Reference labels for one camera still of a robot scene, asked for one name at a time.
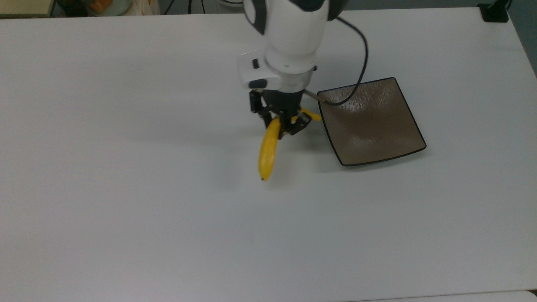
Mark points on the white round bowl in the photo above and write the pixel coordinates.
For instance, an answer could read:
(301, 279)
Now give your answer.
(230, 2)

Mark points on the square brown ceramic plate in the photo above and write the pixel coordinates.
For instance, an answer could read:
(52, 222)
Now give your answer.
(373, 126)

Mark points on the wooden board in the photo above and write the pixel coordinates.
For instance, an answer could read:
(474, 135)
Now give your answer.
(25, 6)

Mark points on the whitish plastic bag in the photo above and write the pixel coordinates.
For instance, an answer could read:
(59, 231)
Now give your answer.
(144, 6)

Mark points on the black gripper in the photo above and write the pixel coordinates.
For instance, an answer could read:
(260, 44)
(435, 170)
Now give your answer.
(283, 100)

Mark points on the black table clamp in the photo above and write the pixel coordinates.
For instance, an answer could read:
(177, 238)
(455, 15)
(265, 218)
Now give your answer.
(495, 12)

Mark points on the yellow banana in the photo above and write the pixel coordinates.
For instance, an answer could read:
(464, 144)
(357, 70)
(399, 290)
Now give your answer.
(267, 151)

